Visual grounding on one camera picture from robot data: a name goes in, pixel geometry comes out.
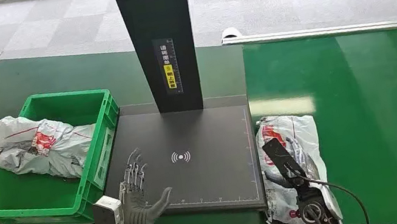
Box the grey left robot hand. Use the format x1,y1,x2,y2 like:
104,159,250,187
109,143,180,224

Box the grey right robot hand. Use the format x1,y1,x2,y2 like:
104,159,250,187
260,139,322,200

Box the grey poly mailer red print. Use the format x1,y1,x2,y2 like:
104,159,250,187
249,106,345,224

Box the black inbound scanner machine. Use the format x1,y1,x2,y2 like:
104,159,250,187
70,0,270,224

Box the grey crumpled poly mailer package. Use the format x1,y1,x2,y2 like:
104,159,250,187
0,101,106,193

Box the white conveyor roller end cap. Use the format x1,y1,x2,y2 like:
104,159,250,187
220,25,244,41

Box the green plastic crate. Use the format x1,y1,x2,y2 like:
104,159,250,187
0,80,138,224

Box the black yellow label sticker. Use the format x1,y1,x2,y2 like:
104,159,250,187
151,36,185,98

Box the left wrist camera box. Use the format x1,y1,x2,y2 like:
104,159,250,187
90,192,126,224

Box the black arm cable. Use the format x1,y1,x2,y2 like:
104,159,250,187
285,154,371,224

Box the long aluminium conveyor side rail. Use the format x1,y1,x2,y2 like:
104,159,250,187
220,6,397,63

